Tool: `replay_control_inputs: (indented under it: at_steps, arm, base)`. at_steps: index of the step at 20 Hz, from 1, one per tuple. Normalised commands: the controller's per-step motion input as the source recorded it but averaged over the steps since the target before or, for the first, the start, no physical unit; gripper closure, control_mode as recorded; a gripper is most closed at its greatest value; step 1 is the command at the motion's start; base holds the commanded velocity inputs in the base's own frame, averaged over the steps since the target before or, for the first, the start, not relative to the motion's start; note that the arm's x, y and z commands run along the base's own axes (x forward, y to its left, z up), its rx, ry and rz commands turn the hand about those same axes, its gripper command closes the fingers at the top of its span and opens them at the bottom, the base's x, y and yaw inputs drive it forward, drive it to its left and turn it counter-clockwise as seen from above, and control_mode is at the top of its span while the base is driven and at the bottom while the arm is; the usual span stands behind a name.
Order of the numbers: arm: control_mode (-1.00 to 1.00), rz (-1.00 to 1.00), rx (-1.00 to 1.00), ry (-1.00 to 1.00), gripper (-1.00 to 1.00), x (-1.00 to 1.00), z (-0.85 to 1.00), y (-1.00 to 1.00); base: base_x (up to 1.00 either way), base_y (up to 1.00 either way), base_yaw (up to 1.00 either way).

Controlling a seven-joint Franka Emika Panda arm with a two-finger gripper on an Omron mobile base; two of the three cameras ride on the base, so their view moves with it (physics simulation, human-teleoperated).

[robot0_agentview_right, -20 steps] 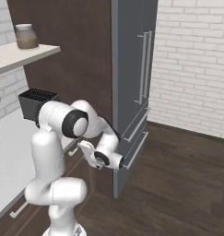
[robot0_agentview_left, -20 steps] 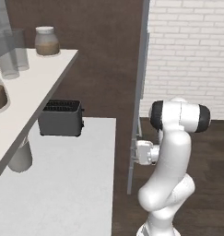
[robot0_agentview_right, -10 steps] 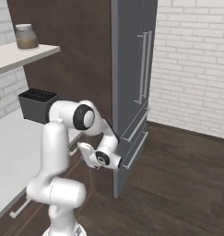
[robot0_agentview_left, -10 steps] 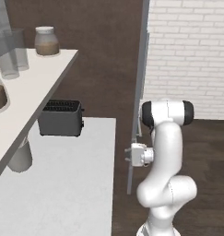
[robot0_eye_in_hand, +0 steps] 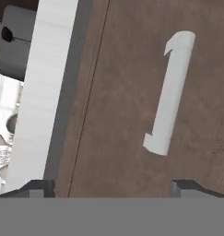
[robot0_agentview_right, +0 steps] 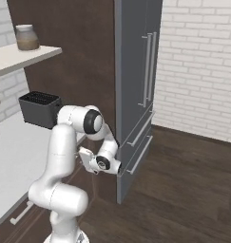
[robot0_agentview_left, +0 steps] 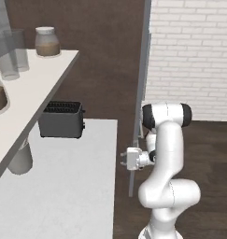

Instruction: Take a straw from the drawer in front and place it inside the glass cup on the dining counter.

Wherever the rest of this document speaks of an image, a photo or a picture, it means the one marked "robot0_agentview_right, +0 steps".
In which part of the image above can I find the white drawer handle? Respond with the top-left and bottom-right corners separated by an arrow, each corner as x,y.
9,200 -> 35,226

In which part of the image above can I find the white wall shelf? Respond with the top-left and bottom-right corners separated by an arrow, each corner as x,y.
0,44 -> 63,80

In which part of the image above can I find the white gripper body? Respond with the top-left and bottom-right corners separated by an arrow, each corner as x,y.
77,147 -> 100,175

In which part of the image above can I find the dark brown tall cabinet panel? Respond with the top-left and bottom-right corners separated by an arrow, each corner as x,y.
6,0 -> 118,203

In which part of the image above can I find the long grey fridge door handle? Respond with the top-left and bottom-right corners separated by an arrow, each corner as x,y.
146,31 -> 158,103
137,32 -> 153,108

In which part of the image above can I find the beige ceramic jar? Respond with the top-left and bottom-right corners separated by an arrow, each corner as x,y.
14,24 -> 41,52

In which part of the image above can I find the grey fridge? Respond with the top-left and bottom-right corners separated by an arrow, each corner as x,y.
113,0 -> 164,205

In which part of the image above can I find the grey fridge drawer handle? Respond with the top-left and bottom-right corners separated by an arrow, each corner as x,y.
125,135 -> 154,176
126,109 -> 156,148

